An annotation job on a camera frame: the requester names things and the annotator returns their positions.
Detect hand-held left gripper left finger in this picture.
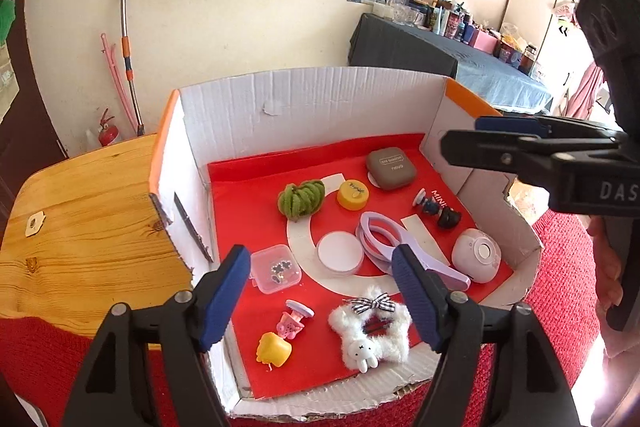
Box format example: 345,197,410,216
64,244,252,427

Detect wooden table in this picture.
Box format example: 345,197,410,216
0,134,195,338

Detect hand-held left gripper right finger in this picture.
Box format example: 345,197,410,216
391,244,581,427

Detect yellow toy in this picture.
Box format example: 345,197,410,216
256,332,292,367

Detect grey-brown case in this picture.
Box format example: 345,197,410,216
366,149,420,191

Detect lilac folding stand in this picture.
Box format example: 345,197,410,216
355,212,472,292

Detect mop handle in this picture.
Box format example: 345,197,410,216
119,0,146,136

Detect red blanket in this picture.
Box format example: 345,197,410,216
0,207,640,427

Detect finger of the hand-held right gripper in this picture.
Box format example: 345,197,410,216
440,130,623,188
475,116,623,142

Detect yellow round cap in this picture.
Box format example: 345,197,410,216
336,179,371,211

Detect white wardrobe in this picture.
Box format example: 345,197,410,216
500,0,587,82

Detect white and orange cardboard box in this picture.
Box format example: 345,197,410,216
149,67,545,420

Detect hanging fabric organizer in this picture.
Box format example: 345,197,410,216
0,52,19,98

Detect green fuzzy scrunchie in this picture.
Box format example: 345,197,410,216
277,179,326,223

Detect dark wooden door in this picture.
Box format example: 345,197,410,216
0,0,68,168

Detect red fire extinguisher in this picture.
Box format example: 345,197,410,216
97,108,121,148

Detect small clear plastic box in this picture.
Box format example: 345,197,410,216
250,244,302,295

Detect row of bottles and cups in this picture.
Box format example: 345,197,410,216
372,0,543,75

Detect white round device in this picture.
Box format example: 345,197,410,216
452,228,502,284

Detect pink clothes hanger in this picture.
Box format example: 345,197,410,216
100,33,137,128

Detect pink toy figure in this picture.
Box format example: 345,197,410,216
280,299,315,339

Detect white fluffy star hair clip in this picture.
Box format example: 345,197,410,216
327,285,412,374

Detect pink hanging clothes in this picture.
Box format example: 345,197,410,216
567,62,607,120

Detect table with blue cloth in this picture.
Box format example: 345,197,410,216
348,12,553,114

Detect person's right hand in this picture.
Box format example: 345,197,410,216
586,214,626,315

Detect white round disc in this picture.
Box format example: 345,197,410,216
316,231,365,277

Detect red plaid hair clip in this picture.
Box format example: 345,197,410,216
362,317,392,336

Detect small figure with suction cup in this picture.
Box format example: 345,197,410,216
414,188,461,229

